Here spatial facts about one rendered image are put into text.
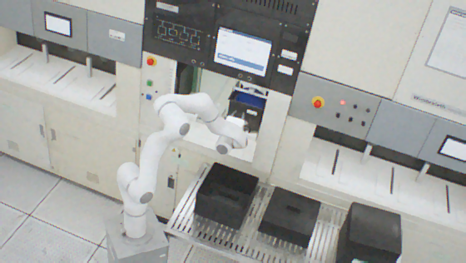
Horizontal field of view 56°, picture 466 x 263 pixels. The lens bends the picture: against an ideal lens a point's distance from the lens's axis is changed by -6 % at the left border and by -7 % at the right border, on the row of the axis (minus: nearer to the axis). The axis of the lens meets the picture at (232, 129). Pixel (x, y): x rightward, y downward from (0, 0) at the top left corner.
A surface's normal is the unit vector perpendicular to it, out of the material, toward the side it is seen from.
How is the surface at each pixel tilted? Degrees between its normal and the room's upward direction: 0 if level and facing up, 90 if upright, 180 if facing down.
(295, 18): 90
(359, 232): 0
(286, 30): 90
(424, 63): 90
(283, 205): 0
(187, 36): 90
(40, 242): 0
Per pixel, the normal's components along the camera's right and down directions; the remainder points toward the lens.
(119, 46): -0.31, 0.56
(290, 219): 0.15, -0.77
